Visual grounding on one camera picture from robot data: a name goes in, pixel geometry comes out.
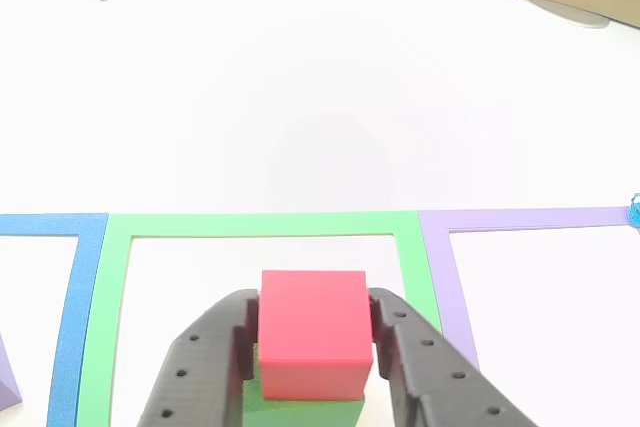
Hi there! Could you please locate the green cube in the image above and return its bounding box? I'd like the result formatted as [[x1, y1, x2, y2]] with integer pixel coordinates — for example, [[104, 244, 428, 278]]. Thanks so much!
[[242, 351, 366, 427]]

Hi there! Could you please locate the small red cube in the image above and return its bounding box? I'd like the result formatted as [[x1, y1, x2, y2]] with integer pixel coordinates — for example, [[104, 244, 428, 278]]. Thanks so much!
[[258, 269, 375, 403]]

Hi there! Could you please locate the large purple cube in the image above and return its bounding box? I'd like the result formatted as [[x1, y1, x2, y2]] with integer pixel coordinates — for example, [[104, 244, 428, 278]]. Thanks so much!
[[0, 334, 24, 413]]

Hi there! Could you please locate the grey round disc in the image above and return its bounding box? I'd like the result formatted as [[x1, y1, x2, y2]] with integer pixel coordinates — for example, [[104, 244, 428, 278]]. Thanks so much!
[[517, 0, 611, 30]]

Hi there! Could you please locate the purple square frame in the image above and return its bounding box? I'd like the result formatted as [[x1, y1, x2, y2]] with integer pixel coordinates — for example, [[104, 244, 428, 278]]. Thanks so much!
[[417, 206, 640, 373]]

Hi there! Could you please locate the green square frame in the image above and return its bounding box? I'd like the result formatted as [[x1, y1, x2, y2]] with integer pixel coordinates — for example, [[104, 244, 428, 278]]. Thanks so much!
[[74, 210, 444, 427]]

